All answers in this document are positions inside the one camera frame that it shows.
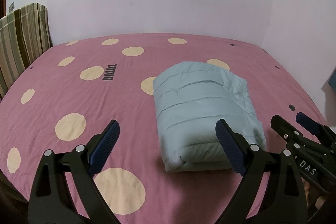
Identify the light blue puffer jacket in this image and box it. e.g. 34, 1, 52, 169
153, 61, 266, 172

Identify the right hand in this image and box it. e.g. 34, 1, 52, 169
302, 179, 328, 210

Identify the striped green brown cushion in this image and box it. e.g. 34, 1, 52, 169
0, 3, 52, 99

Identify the pink polka dot bedsheet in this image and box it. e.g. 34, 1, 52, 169
1, 34, 325, 223

